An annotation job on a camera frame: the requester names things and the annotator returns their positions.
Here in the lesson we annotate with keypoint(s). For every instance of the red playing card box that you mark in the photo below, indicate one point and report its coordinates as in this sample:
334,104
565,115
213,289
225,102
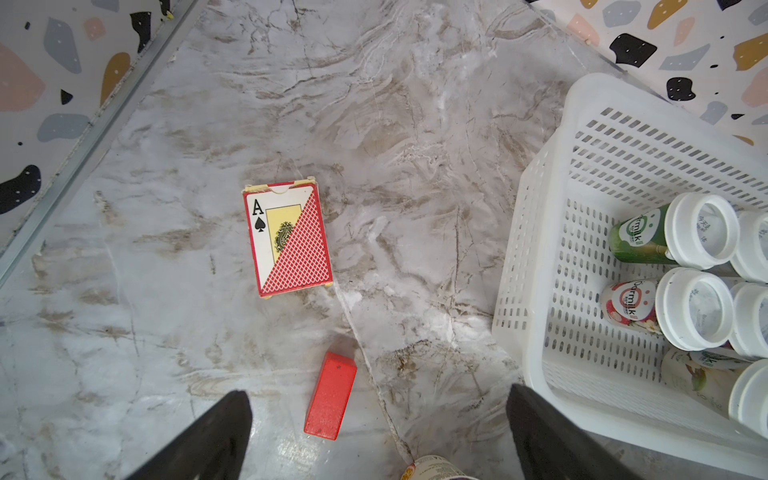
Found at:
287,236

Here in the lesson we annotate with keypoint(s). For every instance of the red tag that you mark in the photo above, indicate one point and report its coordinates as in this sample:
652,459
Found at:
331,396

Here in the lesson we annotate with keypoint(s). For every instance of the Chobani yogurt cup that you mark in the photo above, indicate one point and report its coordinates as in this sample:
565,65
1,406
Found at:
434,467

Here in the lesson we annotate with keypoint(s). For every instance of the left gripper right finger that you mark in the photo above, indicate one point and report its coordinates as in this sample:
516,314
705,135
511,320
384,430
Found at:
550,446

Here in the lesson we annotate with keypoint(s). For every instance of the white plastic basket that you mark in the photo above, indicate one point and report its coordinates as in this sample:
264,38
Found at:
618,152

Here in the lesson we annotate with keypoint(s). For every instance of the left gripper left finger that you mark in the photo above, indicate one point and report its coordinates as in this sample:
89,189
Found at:
212,447

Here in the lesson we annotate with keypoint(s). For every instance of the white yogurt cup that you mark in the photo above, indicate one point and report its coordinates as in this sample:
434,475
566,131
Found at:
692,309
732,386
695,230

